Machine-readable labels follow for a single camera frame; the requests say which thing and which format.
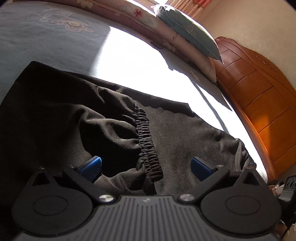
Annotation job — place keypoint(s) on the blue pillow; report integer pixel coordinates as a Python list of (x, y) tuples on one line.
[(192, 30)]

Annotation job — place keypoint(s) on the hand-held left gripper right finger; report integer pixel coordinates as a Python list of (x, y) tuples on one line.
[(201, 168)]

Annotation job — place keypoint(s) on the pink floral folded quilt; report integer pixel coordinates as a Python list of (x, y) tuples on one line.
[(161, 30)]

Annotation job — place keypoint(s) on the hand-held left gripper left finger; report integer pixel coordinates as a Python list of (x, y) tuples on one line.
[(91, 168)]

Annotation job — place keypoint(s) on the blue floral bed sheet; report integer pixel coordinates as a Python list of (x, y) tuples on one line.
[(69, 41)]

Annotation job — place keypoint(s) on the wooden headboard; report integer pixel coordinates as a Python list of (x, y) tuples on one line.
[(259, 97)]

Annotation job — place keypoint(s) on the black printed pants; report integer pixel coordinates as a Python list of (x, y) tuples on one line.
[(104, 127)]

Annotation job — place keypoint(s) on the pink patterned curtain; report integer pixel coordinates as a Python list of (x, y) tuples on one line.
[(192, 7)]

